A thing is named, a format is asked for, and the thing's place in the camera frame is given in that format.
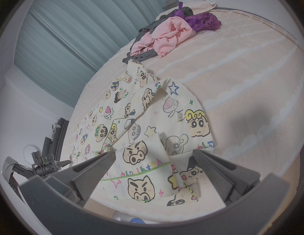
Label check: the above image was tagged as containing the cream pillow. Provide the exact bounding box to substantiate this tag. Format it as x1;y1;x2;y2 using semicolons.
181;0;217;14

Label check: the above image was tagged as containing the purple garment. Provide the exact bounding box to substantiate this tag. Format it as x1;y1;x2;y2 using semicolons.
170;1;222;32

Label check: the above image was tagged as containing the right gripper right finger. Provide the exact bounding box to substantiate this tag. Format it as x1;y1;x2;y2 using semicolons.
192;149;261;203

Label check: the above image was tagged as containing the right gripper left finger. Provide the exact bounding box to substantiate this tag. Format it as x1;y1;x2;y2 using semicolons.
45;151;117;201

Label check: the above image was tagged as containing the bed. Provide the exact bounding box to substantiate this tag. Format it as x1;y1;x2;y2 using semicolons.
68;0;304;224

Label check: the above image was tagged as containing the blue-green curtain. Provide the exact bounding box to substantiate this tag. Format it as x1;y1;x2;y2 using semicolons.
14;0;172;108

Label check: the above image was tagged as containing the black garment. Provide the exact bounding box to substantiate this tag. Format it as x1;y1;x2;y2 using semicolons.
122;6;194;64

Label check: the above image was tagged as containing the white printed pyjama top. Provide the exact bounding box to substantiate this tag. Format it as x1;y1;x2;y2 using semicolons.
69;59;216;206

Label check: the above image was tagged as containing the pink garment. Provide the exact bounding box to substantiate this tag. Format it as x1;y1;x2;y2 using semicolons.
130;16;196;59

